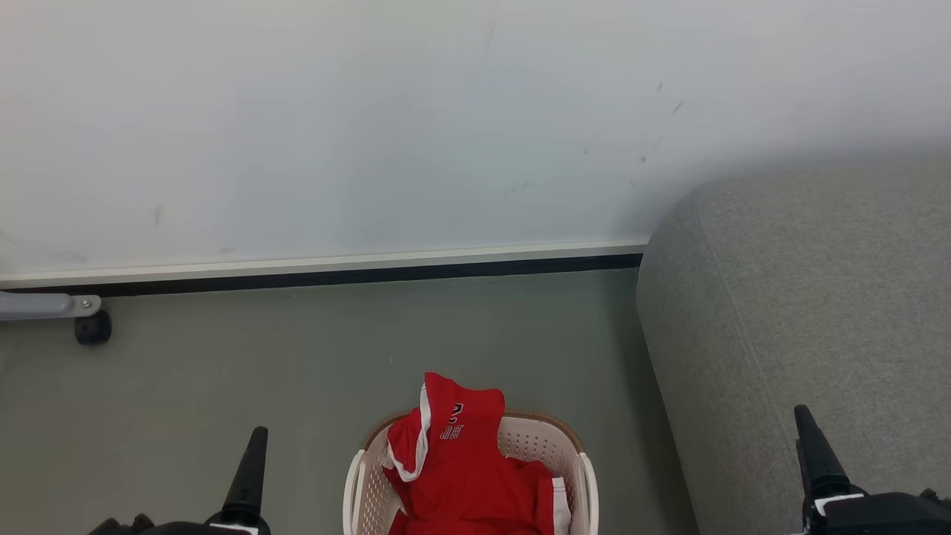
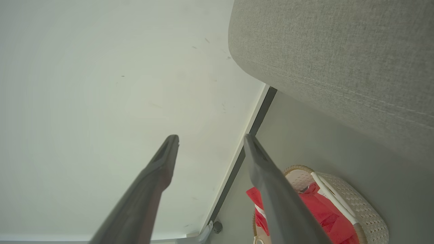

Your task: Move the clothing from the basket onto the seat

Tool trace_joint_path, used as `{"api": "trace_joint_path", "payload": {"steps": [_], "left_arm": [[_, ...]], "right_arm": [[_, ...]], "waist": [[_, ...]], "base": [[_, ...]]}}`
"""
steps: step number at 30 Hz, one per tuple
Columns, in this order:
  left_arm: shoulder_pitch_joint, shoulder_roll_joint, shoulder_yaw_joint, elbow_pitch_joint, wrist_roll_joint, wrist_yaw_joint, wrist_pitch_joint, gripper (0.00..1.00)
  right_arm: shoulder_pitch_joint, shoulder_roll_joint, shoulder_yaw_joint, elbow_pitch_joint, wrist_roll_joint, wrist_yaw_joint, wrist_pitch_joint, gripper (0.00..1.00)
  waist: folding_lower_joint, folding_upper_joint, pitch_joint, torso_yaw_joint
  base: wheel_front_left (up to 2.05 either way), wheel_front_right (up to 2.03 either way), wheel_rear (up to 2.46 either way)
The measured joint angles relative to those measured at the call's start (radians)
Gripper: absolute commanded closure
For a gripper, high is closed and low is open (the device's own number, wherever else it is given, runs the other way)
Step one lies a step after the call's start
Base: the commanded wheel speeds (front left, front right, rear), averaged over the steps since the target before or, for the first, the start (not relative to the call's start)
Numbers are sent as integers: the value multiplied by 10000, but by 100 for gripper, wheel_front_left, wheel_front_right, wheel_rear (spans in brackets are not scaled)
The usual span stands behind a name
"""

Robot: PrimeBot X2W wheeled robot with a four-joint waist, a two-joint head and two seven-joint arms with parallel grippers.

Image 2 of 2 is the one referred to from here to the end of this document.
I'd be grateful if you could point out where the white and black baseboard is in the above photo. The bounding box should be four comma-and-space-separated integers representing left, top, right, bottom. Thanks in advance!
200, 83, 277, 234

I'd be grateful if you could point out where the red and white sports shirt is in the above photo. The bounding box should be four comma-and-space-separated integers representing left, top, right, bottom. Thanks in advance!
246, 182, 360, 244

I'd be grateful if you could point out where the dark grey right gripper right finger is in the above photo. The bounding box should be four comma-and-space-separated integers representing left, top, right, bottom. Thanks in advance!
244, 134, 333, 244

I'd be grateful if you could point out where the grey fabric sofa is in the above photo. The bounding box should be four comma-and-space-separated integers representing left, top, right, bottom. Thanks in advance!
228, 0, 434, 166

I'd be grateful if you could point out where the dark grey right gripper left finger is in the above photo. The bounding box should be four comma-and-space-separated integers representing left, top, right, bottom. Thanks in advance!
89, 135, 180, 244

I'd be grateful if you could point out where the cream perforated laundry basket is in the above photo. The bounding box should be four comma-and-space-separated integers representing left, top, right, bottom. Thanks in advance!
253, 165, 389, 244

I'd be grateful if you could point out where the grey metal stand leg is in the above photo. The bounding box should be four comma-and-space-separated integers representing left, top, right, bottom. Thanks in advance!
176, 220, 214, 244

